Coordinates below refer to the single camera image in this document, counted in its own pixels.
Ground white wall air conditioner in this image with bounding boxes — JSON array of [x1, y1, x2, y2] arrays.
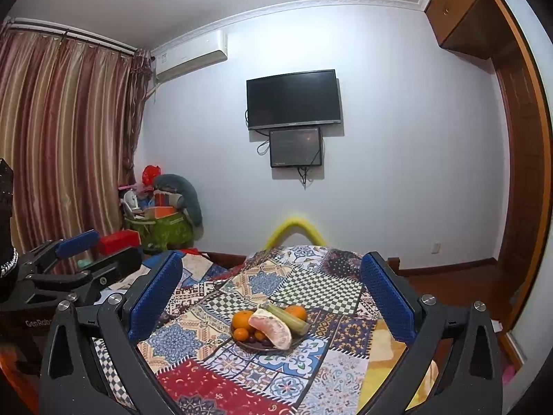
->
[[151, 29, 229, 84]]

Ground orange cardboard box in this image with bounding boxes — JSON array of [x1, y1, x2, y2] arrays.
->
[[144, 206, 179, 222]]

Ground patchwork patterned blanket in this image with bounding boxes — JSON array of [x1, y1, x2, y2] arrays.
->
[[93, 246, 440, 415]]

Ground red box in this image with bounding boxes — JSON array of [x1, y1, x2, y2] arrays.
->
[[99, 231, 141, 255]]

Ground dark wooden bed frame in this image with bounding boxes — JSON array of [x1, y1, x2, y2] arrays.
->
[[202, 250, 403, 274]]

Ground small black wall monitor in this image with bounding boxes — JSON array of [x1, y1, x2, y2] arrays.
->
[[269, 126, 324, 169]]

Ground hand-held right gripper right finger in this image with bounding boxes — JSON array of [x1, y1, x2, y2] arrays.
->
[[360, 251, 504, 415]]

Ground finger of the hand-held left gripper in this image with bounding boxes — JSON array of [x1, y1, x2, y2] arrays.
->
[[19, 230, 101, 278], [25, 246, 144, 307]]

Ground dark brown round plate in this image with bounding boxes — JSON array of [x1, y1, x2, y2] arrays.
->
[[231, 311, 310, 352]]

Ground curtain rod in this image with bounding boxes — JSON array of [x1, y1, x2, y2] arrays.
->
[[3, 16, 145, 58]]

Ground large black wall television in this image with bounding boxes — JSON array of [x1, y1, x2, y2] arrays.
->
[[246, 69, 343, 131]]

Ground brown wooden wall cabinet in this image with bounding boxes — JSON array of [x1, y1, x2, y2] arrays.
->
[[424, 0, 505, 60]]

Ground striped red-gold curtain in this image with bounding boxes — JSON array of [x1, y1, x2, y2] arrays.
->
[[0, 30, 151, 264]]

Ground brown wooden door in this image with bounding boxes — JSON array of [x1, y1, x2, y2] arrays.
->
[[486, 0, 553, 364]]

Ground pink pomelo segment with membrane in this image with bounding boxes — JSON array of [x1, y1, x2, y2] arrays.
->
[[248, 309, 293, 351]]

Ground green patterned bag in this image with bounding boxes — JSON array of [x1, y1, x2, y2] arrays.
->
[[124, 212, 195, 254]]

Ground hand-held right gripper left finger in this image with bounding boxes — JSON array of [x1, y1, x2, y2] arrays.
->
[[39, 250, 185, 415]]

